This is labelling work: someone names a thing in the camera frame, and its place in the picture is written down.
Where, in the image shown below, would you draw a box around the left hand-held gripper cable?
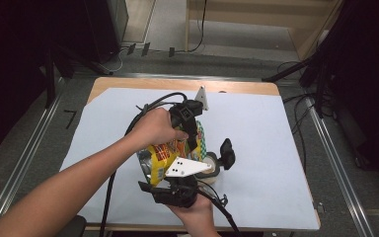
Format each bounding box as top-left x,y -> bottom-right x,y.
99,91 -> 190,237

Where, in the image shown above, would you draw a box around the right hand-held gripper cable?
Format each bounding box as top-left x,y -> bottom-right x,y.
195,187 -> 243,237

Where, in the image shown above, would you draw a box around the metal floor rail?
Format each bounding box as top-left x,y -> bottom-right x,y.
68,72 -> 299,83
0,77 -> 68,237
304,97 -> 376,237

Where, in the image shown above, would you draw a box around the black cabinet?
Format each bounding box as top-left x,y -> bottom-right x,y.
53,0 -> 129,65

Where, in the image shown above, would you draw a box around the wooden shelf frame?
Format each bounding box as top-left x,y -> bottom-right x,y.
184,0 -> 344,62

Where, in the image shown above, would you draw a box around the person's left hand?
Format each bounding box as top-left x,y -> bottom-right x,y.
123,107 -> 190,152

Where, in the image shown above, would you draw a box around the black tripod stand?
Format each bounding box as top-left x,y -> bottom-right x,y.
261,48 -> 335,119

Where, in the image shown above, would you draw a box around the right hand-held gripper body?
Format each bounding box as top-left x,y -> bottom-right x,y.
151,156 -> 213,208

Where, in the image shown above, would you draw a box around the white paper sheet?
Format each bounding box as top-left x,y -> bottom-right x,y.
58,87 -> 320,231

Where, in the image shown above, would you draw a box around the clear jar with black lid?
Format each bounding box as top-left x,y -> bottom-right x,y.
192,137 -> 237,186

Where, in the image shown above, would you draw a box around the white floor cable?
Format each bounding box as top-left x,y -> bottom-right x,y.
98,48 -> 125,74

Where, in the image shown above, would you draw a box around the black floor cables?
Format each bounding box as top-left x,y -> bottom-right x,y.
275,60 -> 324,174

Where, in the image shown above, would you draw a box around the black chair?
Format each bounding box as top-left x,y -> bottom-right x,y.
58,214 -> 87,237

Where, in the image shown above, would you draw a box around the dark curtain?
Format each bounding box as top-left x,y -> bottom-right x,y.
322,0 -> 379,189
0,0 -> 58,161

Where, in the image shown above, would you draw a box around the hand-held gripper cable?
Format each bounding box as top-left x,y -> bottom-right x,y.
99,91 -> 190,237
195,187 -> 243,237

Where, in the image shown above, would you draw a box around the person's right hand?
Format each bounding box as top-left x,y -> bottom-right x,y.
165,193 -> 216,230

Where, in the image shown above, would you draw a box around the black upright stand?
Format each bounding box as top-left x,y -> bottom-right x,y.
43,48 -> 57,110

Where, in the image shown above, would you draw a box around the black hanging cable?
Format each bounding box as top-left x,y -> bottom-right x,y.
187,0 -> 209,53

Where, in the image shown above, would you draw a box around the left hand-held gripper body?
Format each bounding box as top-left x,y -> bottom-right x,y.
169,86 -> 209,131

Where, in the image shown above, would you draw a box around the yellow green spouted pouch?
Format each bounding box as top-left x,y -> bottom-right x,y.
136,120 -> 209,188

